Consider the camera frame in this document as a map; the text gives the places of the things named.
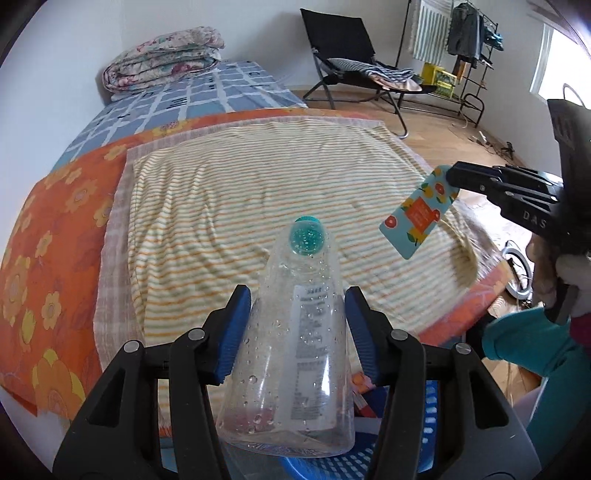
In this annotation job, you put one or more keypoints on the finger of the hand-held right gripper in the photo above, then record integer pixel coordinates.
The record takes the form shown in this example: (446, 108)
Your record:
(526, 180)
(471, 177)

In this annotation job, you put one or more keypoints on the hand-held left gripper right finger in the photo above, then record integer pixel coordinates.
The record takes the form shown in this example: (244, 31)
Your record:
(362, 332)

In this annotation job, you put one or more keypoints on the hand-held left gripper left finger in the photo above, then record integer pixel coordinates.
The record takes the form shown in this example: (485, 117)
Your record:
(233, 332)

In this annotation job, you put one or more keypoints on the clear plastic bottle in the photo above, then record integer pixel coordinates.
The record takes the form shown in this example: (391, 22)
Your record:
(286, 360)

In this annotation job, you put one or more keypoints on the blue orange fruit-print packet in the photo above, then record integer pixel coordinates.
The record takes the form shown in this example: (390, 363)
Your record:
(415, 217)

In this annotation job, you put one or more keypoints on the blue plastic basket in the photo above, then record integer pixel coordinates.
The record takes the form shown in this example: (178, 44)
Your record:
(323, 468)

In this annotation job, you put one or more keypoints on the person's right forearm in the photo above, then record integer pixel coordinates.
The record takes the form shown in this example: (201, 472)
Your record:
(521, 341)

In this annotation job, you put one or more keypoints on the person's right hand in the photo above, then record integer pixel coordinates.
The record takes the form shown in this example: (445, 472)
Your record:
(572, 265)

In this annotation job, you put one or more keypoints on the black clothes rack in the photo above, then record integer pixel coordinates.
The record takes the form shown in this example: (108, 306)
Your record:
(480, 92)

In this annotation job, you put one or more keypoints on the yellow plastic crate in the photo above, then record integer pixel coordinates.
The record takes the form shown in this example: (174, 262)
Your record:
(438, 78)

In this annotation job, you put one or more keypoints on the yellow striped blanket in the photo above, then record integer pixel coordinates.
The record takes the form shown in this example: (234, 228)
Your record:
(221, 194)

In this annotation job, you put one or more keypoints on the striped cloth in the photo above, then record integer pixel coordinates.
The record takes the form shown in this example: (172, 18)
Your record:
(374, 71)

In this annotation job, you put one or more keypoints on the dark hanging jacket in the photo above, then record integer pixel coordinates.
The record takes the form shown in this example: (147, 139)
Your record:
(464, 30)

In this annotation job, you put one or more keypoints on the green striped hanging towel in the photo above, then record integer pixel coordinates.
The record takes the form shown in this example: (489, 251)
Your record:
(429, 27)

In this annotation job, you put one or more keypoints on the black folding chair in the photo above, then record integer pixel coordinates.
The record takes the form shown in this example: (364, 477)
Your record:
(337, 32)

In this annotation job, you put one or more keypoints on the orange floral bed sheet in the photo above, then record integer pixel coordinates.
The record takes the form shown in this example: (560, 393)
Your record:
(51, 240)

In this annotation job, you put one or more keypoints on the blue checked bed sheet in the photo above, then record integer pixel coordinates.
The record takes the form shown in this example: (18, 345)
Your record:
(184, 101)

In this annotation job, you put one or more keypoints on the folded floral quilt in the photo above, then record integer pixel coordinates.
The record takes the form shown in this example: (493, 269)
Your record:
(161, 60)

